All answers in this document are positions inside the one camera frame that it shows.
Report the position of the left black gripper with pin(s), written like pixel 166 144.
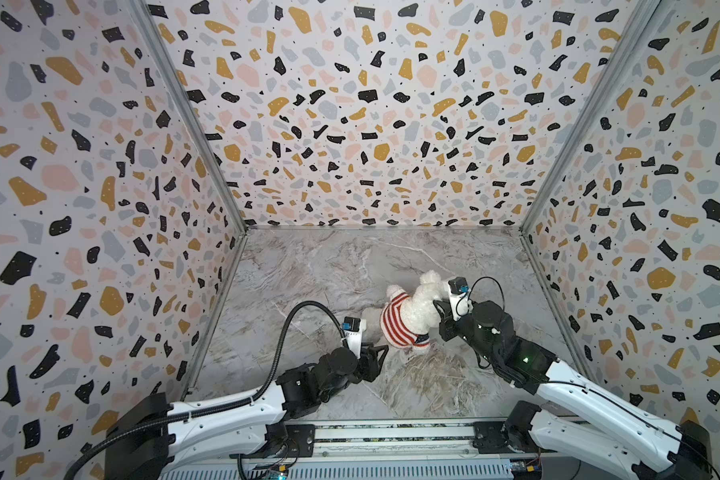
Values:
pixel 371 359

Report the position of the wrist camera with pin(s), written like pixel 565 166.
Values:
pixel 459 297
pixel 354 328

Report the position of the aluminium corner post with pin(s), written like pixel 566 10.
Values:
pixel 149 32
pixel 634 29

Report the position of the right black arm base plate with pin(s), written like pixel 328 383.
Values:
pixel 504 437

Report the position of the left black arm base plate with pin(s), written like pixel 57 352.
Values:
pixel 277 440

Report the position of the red white striped knit sweater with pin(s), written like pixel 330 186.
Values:
pixel 395 331

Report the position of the left aluminium corner post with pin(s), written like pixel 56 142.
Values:
pixel 149 32

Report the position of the white plush teddy bear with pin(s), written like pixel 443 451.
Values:
pixel 419 314

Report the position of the right aluminium corner post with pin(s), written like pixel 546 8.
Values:
pixel 634 29

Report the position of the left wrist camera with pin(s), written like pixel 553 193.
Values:
pixel 354 328

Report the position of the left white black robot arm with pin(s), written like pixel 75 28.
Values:
pixel 157 436

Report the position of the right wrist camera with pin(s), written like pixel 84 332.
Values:
pixel 459 297

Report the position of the white vented cable duct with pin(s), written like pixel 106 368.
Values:
pixel 434 469

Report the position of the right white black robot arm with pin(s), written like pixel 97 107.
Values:
pixel 609 433

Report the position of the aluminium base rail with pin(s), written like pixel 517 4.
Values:
pixel 416 439

